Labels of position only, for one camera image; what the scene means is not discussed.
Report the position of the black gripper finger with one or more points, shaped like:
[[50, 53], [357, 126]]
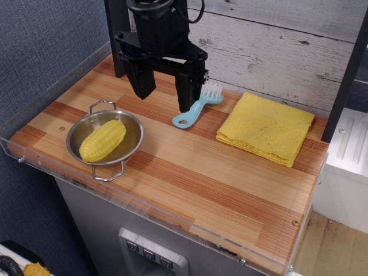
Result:
[[141, 78], [188, 86]]

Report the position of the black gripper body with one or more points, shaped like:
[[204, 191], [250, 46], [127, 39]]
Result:
[[161, 40]]

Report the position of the light blue brush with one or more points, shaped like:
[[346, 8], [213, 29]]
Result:
[[211, 94]]

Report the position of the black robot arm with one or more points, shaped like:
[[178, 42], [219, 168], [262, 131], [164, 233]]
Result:
[[152, 4]]

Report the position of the silver metal bowl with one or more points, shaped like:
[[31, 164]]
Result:
[[100, 113]]

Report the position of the yellow toy corn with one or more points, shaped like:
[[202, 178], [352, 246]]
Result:
[[102, 141]]

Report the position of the yellow folded cloth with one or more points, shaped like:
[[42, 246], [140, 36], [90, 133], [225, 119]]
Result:
[[266, 128]]

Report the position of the grey toy fridge cabinet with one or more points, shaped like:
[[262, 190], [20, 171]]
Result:
[[122, 239]]

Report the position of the white toy appliance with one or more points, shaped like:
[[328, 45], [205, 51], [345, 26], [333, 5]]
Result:
[[341, 192]]

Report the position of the yellow black object corner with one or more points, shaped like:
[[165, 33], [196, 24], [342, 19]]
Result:
[[18, 260]]

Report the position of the black vertical post right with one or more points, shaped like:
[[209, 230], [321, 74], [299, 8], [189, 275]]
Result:
[[347, 81]]

